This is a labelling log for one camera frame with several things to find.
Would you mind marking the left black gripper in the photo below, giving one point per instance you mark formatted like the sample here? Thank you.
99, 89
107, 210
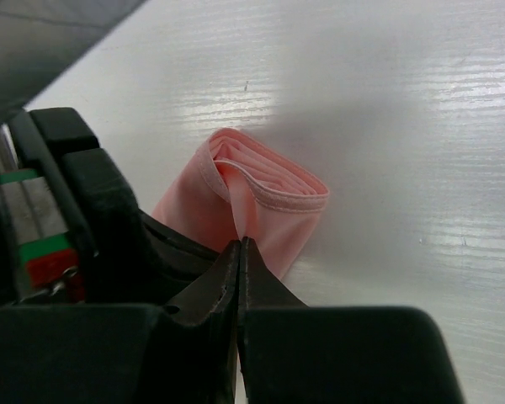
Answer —
70, 226

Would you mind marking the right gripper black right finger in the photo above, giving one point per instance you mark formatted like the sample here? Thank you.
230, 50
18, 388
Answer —
293, 353

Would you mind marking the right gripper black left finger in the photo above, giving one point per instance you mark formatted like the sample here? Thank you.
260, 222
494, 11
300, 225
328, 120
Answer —
182, 352

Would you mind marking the pink satin napkin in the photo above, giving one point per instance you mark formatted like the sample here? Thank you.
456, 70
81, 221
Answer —
235, 187

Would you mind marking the aluminium rail frame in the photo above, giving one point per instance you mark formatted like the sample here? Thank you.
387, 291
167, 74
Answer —
39, 40

